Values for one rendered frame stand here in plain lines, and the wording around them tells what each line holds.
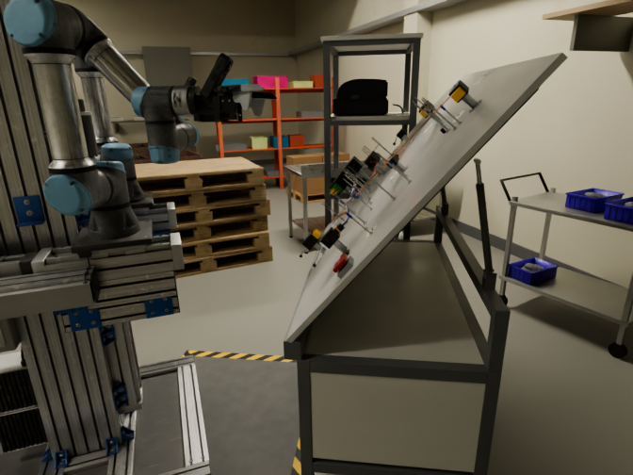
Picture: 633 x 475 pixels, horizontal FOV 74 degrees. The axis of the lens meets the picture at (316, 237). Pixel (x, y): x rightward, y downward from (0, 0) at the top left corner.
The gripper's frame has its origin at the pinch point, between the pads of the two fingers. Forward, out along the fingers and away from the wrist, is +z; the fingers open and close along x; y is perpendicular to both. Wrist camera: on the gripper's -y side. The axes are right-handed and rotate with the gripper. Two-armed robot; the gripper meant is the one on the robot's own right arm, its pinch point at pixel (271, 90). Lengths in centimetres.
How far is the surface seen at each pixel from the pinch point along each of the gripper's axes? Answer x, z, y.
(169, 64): -785, -379, -175
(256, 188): -282, -75, 45
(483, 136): 0, 52, 11
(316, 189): -543, -46, 66
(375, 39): -118, 29, -41
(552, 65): 2, 65, -4
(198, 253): -259, -126, 104
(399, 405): -12, 36, 91
